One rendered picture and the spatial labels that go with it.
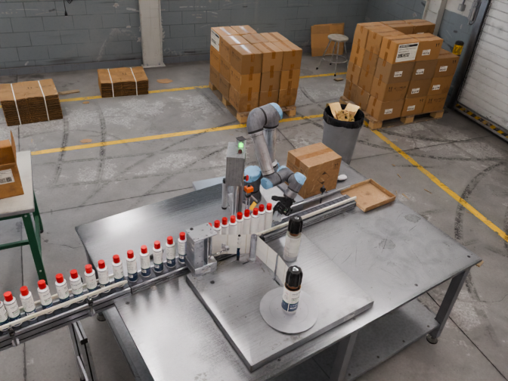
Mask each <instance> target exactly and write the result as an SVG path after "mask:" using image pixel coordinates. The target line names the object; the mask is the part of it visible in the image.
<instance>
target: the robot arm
mask: <svg viewBox="0 0 508 381"><path fill-rule="evenodd" d="M282 118H283V112H282V109H281V108H280V106H279V105H278V104H276V103H270V104H266V105H264V106H261V107H257V108H255V109H253V110H251V112H250V113H249V115H248V117H247V121H246V128H247V131H248V135H250V136H251V139H252V142H253V146H254V148H255V151H256V156H257V158H258V161H259V166H248V167H246V168H245V171H244V176H246V175H248V176H249V180H248V181H246V180H243V200H242V203H244V204H246V197H245V194H246V191H245V190H244V186H247V185H248V184H251V185H252V186H253V187H254V188H253V192H251V194H252V196H253V197H255V198H256V199H257V200H258V203H260V202H261V200H262V194H261V191H260V184H261V185H262V187H263V188H264V189H266V190H267V189H269V188H273V187H274V186H277V185H279V184H281V183H284V182H287V183H288V184H289V185H288V187H287V189H286V190H285V192H284V196H285V197H279V196H272V197H271V199H272V200H273V201H279V202H277V204H276V205H275V206H274V208H273V216H272V223H273V222H275V221H278V222H281V221H282V218H281V216H282V214H284V215H285V216H289V215H290V213H291V212H292V211H293V209H292V208H290V207H291V206H292V204H293V203H294V202H295V200H294V198H296V195H297V194H298V192H299V191H300V189H301V187H302V186H303V184H304V182H305V180H306V177H305V176H304V175H303V174H301V173H299V172H296V174H295V173H294V172H293V171H291V170H290V169H289V168H287V167H286V166H281V167H280V165H279V163H278V162H277V160H276V159H275V142H276V128H277V127H278V124H279V120H281V119H282ZM258 203H257V204H258ZM290 211H291V212H290Z"/></svg>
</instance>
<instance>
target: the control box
mask: <svg viewBox="0 0 508 381"><path fill-rule="evenodd" d="M242 144H243V147H242V148H239V147H238V146H239V144H238V143H237V142H228V151H227V156H226V174H225V185H227V186H238V187H242V185H243V177H244V171H245V169H244V164H245V152H246V145H245V144H244V143H242ZM239 149H241V150H242V152H243V153H242V154H238V153H237V152H238V150H239Z"/></svg>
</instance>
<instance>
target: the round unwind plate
mask: <svg viewBox="0 0 508 381"><path fill-rule="evenodd" d="M282 296H283V287H278V288H276V289H273V290H271V291H269V292H267V293H266V294H265V295H264V296H263V298H262V300H261V302H260V313H261V316H262V318H263V319H264V321H265V322H266V323H267V324H268V325H269V326H271V327H273V328H274V329H276V330H279V331H281V332H284V333H301V332H303V331H306V330H308V329H309V328H311V327H312V326H313V325H314V324H315V322H316V320H317V319H318V307H317V304H316V303H315V301H314V300H313V298H311V297H310V295H309V294H307V293H305V292H304V291H302V290H301V292H300V297H299V304H298V311H297V312H296V313H295V314H293V315H287V314H284V313H283V312H282V311H281V309H280V306H281V302H282Z"/></svg>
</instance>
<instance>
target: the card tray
mask: <svg viewBox="0 0 508 381"><path fill-rule="evenodd" d="M350 186H351V187H350V188H347V189H345V190H341V192H340V193H341V194H342V195H345V194H347V195H349V196H350V197H357V198H356V200H355V202H356V206H357V207H359V208H360V209H361V210H363V211H364V212H367V211H370V210H372V209H375V208H377V207H379V206H382V205H385V204H387V203H390V202H392V201H394V200H395V198H396V196H395V195H394V194H392V193H391V192H390V191H388V190H386V189H385V188H384V187H383V186H381V185H380V184H378V183H376V182H375V181H374V180H373V179H371V178H370V179H367V180H365V181H361V182H359V183H357V184H353V185H350Z"/></svg>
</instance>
